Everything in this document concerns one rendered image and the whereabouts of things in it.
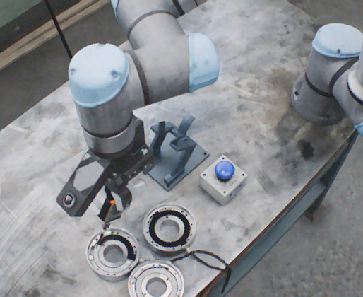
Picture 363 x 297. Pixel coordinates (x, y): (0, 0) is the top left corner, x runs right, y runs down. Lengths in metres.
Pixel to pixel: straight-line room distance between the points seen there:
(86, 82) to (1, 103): 1.77
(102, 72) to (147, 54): 0.07
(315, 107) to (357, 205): 0.96
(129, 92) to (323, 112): 0.64
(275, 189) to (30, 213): 0.53
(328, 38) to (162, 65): 0.51
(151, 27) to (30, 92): 1.70
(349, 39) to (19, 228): 0.81
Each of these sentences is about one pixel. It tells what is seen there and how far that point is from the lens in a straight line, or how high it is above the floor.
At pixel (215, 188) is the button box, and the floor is 0.84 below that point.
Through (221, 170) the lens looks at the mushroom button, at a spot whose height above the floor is 0.87.
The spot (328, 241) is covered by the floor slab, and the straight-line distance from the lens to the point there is 1.92.
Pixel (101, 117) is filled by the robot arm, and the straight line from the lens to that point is 0.61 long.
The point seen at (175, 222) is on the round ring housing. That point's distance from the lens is 0.97.
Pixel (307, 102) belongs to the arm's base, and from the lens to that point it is 1.14.
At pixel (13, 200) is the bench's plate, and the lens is 1.07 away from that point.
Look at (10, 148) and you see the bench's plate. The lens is 1.15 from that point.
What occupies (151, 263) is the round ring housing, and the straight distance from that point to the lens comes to 0.93.
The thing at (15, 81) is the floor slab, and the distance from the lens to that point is 2.39.
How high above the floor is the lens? 1.71
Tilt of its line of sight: 57 degrees down
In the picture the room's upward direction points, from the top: 1 degrees clockwise
